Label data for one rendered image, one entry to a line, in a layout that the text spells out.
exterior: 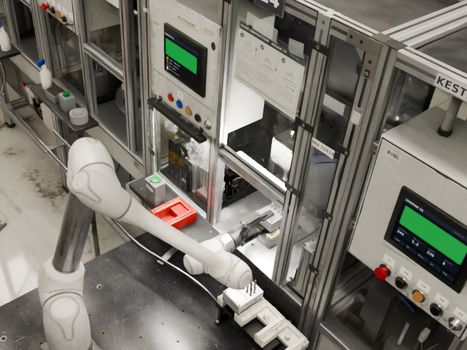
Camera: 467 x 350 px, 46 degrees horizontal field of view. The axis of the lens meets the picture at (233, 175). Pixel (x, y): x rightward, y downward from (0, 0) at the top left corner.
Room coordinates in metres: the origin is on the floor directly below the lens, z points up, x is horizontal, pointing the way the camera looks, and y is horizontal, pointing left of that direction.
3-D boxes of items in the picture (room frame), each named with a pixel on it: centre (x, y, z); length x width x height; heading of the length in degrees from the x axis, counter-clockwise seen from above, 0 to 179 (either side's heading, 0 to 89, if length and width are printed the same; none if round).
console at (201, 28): (1.95, 0.15, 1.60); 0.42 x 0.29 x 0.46; 44
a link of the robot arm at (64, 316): (1.20, 0.57, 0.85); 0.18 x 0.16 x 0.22; 25
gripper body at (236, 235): (1.57, -0.04, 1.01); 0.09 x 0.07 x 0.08; 134
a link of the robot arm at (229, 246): (1.51, 0.01, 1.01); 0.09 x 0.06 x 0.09; 44
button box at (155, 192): (1.85, 0.34, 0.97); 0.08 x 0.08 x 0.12; 44
